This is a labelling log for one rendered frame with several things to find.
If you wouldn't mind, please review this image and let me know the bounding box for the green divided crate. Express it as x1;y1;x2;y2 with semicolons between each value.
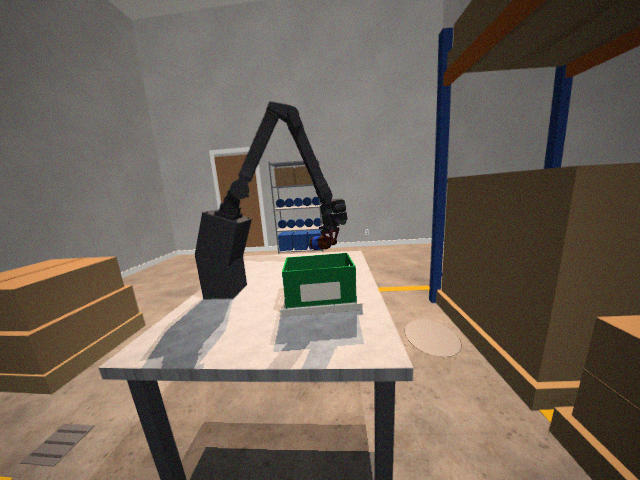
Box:
282;253;357;308

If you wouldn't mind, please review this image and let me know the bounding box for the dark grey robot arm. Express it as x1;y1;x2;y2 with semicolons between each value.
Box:
214;101;348;226

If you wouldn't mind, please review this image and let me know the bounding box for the brown glass bottle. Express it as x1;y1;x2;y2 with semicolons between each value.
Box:
310;236;337;250

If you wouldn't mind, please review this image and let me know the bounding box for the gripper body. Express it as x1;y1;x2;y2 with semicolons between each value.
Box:
319;214;340;232

